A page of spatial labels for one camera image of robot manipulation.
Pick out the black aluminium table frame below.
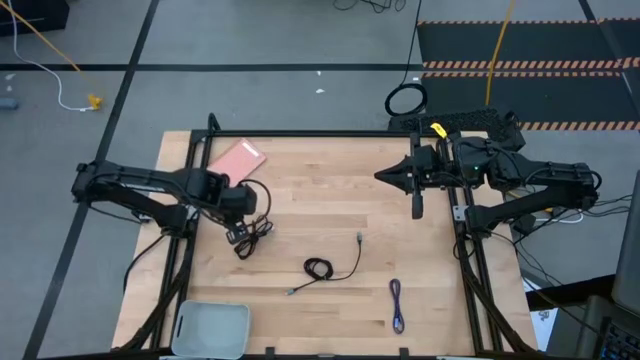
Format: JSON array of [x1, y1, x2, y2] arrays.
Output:
[[112, 112, 539, 360]]

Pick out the black power adapter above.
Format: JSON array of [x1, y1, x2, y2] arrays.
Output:
[[512, 214, 536, 236]]

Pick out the black box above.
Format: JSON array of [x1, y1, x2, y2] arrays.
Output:
[[0, 0, 70, 37]]

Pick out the black keyboard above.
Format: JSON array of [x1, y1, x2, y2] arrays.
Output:
[[602, 319, 640, 360]]

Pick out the white paper sheet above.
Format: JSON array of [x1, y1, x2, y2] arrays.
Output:
[[529, 308, 559, 351]]

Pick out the black floor cable tangle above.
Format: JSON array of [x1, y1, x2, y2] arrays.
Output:
[[332, 0, 407, 15]]

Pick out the black hazard-striped floor mat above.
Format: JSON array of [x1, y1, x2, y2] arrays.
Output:
[[416, 17, 640, 132]]

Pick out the black floor cable bundle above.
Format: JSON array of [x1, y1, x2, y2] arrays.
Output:
[[509, 194, 634, 301]]

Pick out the pink notebook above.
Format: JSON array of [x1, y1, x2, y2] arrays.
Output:
[[206, 137, 268, 189]]

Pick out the purple braided USB-C cable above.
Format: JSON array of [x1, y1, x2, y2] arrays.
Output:
[[388, 278, 405, 335]]

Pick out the orange floor cable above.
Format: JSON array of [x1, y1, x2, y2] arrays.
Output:
[[0, 0, 96, 99]]

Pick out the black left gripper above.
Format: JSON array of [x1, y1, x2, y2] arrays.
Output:
[[219, 183, 259, 246]]

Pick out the white power cable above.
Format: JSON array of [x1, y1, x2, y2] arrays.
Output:
[[534, 209, 585, 225]]

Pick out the black perforated computer case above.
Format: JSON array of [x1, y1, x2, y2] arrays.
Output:
[[388, 107, 526, 146]]

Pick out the white floor cable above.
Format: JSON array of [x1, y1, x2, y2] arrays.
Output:
[[7, 0, 94, 112]]

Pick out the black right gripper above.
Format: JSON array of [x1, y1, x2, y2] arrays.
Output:
[[373, 132, 452, 220]]

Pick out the black USB-C cable grey plugs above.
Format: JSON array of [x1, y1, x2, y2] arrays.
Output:
[[285, 231, 364, 296]]

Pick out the grey plastic bin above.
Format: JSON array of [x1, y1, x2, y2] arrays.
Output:
[[170, 299, 251, 360]]

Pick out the yellow hanging cable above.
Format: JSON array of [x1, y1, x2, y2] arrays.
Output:
[[484, 0, 517, 107]]

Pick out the black arm base cable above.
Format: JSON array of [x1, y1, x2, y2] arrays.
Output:
[[123, 232, 169, 296]]

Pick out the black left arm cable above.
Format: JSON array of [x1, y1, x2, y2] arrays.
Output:
[[238, 178, 273, 224]]

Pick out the black coiled hanging cable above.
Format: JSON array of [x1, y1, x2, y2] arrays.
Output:
[[383, 0, 429, 117]]

